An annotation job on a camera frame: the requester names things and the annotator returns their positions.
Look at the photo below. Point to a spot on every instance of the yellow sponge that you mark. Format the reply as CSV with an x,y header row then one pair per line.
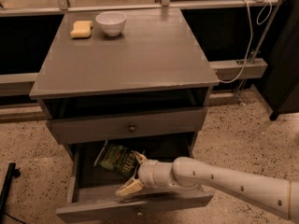
x,y
82,29

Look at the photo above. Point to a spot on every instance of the grey wooden cabinet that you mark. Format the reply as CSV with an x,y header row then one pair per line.
x,y
155,64

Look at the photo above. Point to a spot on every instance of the green jalapeno chip bag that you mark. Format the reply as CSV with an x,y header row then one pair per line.
x,y
116,158

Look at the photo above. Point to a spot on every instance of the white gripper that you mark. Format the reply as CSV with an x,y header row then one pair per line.
x,y
147,173

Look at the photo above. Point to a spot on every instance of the round dark drawer knob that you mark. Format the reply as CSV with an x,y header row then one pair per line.
x,y
131,128

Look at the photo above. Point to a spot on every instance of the black stand leg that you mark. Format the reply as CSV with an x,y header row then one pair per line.
x,y
12,172

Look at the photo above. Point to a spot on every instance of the closed upper drawer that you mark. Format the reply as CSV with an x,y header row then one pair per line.
x,y
99,128

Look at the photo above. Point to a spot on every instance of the white ceramic bowl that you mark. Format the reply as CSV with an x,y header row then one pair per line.
x,y
111,22

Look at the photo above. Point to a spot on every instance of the dark cabinet at right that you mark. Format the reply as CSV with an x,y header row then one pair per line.
x,y
279,85

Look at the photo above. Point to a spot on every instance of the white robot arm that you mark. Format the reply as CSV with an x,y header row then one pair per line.
x,y
277,196

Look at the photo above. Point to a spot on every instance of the open lower drawer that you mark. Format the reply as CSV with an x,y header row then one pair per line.
x,y
92,190

